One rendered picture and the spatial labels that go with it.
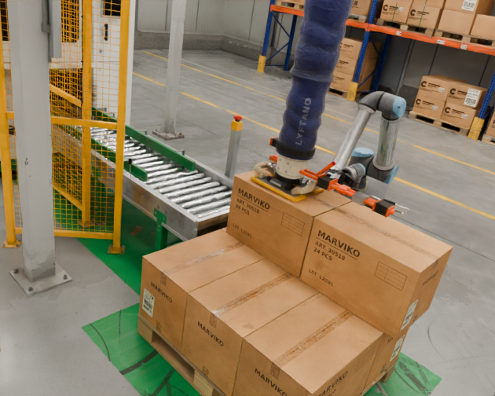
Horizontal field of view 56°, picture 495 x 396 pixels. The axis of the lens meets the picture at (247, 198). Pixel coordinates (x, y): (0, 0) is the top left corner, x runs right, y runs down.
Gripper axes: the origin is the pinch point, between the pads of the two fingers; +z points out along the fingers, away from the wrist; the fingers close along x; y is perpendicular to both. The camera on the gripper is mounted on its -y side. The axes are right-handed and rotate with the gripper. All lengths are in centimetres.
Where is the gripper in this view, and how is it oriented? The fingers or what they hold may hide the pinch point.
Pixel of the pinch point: (330, 183)
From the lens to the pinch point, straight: 257.9
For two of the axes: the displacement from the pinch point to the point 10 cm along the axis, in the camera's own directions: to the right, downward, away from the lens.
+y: -7.4, -3.8, 5.5
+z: -6.6, 2.3, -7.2
